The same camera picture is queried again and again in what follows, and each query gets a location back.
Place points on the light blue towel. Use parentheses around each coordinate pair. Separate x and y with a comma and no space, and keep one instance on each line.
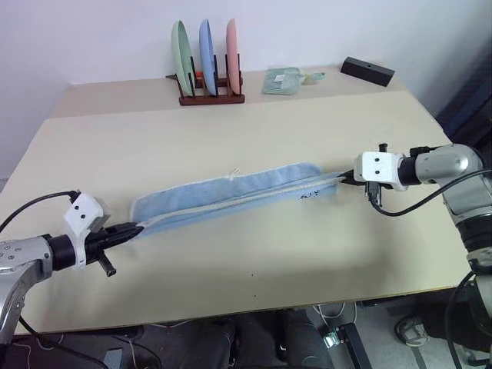
(230,198)

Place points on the dark wooden plate rack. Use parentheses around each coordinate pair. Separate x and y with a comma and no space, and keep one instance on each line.
(211,100)

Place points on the green plate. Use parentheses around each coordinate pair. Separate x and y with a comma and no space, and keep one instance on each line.
(180,57)

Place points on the black table leg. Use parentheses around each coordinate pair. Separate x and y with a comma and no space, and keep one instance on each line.
(351,346)

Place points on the blue plate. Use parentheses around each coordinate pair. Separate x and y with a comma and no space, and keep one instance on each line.
(207,54)

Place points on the black rectangular box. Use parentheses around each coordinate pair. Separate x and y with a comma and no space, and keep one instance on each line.
(367,71)

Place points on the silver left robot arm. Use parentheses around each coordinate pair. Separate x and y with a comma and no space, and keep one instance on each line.
(19,250)

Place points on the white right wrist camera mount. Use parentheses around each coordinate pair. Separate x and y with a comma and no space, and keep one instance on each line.
(376,166)

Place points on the grey sneaker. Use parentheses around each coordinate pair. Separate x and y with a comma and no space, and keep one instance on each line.
(413,332)

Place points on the small orange object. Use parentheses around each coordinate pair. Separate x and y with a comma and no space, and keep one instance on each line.
(198,74)

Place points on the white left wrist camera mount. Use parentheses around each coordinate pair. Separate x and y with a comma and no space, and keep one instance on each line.
(82,209)

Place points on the small pale green item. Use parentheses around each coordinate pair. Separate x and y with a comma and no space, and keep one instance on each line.
(313,77)

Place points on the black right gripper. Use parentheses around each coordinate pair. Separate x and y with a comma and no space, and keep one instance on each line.
(358,183)

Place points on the pink plate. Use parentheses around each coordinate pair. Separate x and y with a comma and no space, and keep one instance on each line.
(232,54)

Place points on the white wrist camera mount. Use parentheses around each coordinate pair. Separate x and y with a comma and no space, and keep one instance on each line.
(376,166)
(82,209)

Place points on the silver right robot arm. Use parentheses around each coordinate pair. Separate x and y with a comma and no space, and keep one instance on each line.
(449,159)

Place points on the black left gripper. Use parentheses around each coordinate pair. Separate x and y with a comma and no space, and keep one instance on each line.
(100,239)

